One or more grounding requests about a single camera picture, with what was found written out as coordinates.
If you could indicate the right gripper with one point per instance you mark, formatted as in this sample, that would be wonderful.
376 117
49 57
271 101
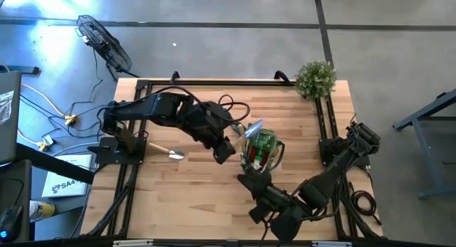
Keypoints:
281 208

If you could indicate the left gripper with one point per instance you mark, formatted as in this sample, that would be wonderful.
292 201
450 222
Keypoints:
217 126

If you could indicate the cream teal-trimmed gardening bag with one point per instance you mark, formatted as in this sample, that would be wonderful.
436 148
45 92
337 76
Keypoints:
246 158

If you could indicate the green plastic spray bottle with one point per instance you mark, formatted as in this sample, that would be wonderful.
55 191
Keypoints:
265 140

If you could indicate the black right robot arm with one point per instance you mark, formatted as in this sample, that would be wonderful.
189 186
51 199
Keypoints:
327 183

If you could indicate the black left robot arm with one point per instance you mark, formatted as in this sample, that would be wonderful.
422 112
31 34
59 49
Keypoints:
160 106

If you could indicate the clear plastic bag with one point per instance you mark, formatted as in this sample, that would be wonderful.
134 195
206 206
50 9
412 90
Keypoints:
5 106

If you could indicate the white rounded bar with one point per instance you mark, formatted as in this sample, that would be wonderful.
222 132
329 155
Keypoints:
133 243
331 244

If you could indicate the black clamp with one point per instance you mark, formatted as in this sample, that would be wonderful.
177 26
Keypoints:
282 77
174 77

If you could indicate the green potted plant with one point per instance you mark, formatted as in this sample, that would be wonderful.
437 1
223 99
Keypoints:
315 79

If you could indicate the yellow power plug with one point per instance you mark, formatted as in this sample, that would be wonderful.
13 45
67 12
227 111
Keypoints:
70 119
45 144

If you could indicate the white cardboard box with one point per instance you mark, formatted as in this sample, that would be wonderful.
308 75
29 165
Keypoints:
67 179

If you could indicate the black floor fan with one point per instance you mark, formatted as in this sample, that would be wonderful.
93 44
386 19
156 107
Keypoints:
103 44

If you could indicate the black desk beam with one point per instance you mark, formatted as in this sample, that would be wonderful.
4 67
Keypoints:
53 163

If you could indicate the yellow spray can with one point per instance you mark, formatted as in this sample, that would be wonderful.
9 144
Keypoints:
42 209

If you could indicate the black side desk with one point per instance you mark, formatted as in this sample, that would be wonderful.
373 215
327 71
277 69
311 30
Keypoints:
14 183

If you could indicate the black flat bar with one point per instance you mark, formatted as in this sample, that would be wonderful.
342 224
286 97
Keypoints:
19 69

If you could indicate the black computer mouse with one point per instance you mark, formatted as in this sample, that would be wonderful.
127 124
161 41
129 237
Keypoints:
10 224

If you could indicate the black aluminium table frame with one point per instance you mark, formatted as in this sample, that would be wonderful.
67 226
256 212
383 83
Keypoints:
213 83

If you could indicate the blue-grey metal table frame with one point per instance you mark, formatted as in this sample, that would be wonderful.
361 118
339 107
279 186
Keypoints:
424 152

